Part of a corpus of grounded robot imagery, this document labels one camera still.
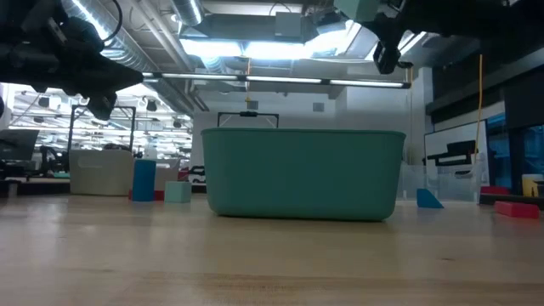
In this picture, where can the grey wall box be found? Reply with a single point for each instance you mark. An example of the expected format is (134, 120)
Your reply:
(318, 106)

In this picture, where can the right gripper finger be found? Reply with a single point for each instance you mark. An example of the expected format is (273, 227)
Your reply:
(387, 57)

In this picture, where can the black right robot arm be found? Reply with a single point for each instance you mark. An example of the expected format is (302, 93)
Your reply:
(467, 17)

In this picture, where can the black background rig frame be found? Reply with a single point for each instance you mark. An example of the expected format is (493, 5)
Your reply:
(248, 114)
(133, 127)

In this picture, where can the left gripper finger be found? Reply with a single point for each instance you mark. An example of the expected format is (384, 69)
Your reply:
(121, 78)
(102, 106)

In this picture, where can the ceiling light panel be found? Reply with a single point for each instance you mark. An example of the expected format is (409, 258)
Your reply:
(212, 49)

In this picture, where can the white plastic bin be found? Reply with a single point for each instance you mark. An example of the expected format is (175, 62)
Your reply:
(98, 174)

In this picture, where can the silver ventilation duct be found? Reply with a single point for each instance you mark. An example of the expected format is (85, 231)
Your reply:
(187, 10)
(127, 47)

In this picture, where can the clear plastic bin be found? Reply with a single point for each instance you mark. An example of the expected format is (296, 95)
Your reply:
(455, 183)

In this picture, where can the LED light bar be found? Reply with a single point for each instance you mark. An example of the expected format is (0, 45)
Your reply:
(280, 79)

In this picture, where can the black computer monitor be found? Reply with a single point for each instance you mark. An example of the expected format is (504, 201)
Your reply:
(17, 144)

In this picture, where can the red rectangular foam block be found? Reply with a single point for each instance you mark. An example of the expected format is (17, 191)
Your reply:
(516, 210)
(159, 195)

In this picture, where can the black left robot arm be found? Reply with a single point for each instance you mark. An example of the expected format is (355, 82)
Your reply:
(21, 17)

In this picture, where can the green plastic bin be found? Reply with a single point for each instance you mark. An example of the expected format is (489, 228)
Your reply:
(302, 174)

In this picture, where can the red bundle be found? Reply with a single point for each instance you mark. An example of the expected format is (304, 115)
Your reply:
(495, 190)

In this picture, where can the blue foam wedge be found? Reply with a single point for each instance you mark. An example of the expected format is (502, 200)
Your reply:
(425, 202)

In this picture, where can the blue foam cylinder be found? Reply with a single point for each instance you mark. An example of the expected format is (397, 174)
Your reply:
(144, 180)

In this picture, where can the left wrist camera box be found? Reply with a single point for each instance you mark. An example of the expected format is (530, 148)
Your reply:
(81, 36)

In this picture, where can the teal foam cube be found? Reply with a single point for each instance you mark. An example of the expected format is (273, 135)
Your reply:
(177, 192)

